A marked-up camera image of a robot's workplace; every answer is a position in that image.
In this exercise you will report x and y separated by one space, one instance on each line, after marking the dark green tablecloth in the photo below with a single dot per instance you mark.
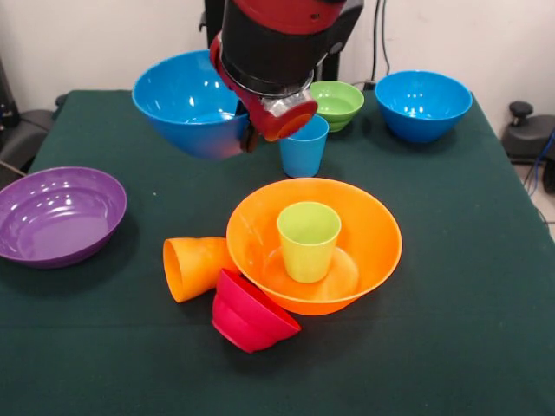
277 381

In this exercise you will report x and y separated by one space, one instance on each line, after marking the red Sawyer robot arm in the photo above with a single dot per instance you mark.
277 43

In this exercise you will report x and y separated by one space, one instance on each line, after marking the purple shallow bowl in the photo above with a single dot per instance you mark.
60 225

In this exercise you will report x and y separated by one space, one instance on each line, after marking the blue plastic cup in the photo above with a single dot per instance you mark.
302 151

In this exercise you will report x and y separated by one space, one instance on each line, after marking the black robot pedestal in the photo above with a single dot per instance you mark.
212 21

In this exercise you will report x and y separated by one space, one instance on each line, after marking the green plastic cup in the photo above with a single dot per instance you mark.
308 247

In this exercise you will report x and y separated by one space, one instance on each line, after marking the small pink-red bowl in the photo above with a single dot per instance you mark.
247 316

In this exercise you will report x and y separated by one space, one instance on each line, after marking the dark grey stand foot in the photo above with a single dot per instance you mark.
26 130
524 138

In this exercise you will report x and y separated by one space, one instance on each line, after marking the large yellow-orange bowl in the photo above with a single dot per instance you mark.
373 242

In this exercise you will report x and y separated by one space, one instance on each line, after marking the small green bowl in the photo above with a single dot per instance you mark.
340 104

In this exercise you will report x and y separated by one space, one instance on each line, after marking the blue plastic bowl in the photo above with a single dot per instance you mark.
186 95
422 108

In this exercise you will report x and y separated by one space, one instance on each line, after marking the orange plastic cup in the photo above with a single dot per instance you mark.
191 268

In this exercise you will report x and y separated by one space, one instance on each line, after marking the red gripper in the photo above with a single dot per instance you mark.
282 121

